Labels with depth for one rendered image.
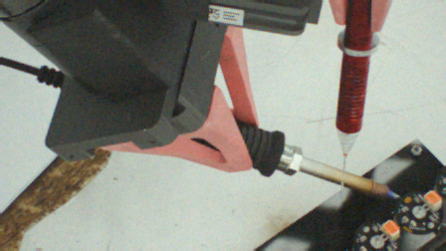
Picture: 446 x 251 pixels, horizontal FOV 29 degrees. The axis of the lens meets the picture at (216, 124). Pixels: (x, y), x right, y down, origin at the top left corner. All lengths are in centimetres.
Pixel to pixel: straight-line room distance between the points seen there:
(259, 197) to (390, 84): 12
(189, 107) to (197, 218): 19
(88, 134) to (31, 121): 23
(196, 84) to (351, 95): 6
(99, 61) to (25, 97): 27
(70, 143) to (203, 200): 19
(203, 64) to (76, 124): 6
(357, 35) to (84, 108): 12
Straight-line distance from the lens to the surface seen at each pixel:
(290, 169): 45
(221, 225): 53
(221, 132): 38
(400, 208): 47
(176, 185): 55
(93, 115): 37
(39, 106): 60
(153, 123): 34
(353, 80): 34
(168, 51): 35
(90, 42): 33
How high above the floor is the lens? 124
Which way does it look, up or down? 59 degrees down
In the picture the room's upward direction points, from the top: 11 degrees counter-clockwise
